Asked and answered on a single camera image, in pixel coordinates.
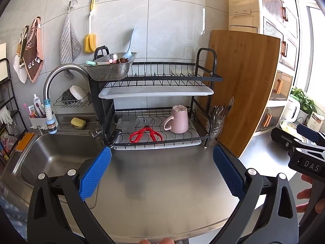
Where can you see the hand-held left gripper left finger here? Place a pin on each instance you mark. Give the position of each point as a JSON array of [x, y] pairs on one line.
[[95, 172]]

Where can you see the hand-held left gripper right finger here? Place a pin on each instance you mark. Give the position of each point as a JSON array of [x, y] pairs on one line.
[[228, 175]]

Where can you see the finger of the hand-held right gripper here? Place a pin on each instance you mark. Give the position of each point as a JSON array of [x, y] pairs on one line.
[[308, 133], [284, 138]]

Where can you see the person's right hand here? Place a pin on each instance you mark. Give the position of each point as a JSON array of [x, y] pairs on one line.
[[307, 193]]

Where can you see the person's left hand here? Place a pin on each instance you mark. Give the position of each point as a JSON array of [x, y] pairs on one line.
[[167, 241]]

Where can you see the bowl of food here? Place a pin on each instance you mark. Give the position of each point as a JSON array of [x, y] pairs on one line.
[[289, 128]]

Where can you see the white printed box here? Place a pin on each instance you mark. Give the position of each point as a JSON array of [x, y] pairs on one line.
[[316, 120]]

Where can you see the white electric kettle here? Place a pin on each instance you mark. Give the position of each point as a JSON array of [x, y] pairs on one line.
[[292, 109]]

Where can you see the green potted plant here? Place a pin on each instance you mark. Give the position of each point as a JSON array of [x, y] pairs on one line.
[[303, 99]]

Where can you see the stainless steel sink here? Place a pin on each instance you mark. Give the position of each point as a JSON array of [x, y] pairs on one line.
[[55, 155]]

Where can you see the glass cutlery holder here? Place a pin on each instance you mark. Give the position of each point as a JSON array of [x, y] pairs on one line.
[[215, 129]]

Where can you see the white drip tray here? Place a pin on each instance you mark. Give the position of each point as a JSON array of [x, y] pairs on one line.
[[177, 142], [157, 92]]

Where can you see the red scissors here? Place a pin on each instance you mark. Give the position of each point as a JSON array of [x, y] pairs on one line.
[[142, 133]]

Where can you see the bunch of metal cutlery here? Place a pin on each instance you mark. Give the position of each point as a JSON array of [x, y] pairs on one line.
[[219, 111]]

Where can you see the wooden cutting board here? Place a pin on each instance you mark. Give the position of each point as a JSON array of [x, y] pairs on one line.
[[246, 86]]

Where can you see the pink mug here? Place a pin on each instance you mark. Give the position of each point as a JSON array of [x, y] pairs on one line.
[[179, 120]]

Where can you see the orange cloth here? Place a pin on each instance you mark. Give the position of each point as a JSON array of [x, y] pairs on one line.
[[25, 142]]

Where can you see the white toothbrush holder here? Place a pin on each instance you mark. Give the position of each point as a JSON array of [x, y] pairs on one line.
[[36, 121]]

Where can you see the steel wool scourer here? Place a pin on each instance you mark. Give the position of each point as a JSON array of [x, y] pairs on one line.
[[66, 97]]

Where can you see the white toothpaste tube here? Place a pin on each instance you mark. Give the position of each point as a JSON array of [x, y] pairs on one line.
[[37, 104]]

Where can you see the blue patterned clothing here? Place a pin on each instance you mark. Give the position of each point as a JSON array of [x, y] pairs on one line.
[[12, 218]]

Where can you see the metal colander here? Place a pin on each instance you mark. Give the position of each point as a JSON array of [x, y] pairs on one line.
[[109, 71]]

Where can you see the metal faucet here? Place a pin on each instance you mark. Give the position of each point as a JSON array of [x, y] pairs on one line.
[[52, 76]]

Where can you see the white gloves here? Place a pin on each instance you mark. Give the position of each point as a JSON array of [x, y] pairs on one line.
[[5, 115]]

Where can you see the yellow sponge brush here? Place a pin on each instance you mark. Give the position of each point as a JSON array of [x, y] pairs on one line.
[[90, 43]]

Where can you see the light blue spatula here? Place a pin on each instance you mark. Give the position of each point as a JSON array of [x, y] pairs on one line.
[[130, 45]]

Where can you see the grey striped hanging towel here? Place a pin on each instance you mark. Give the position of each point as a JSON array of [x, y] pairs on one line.
[[69, 43]]

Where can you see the brown hanging towel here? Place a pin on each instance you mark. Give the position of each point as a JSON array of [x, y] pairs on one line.
[[34, 53]]

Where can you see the beige hanging oven mitt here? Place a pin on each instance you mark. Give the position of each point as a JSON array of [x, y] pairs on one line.
[[20, 56]]

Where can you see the white paper on wall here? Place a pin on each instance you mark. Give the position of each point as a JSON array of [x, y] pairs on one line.
[[2, 61]]

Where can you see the clear wall hook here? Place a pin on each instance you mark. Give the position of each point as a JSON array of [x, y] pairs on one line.
[[73, 3]]

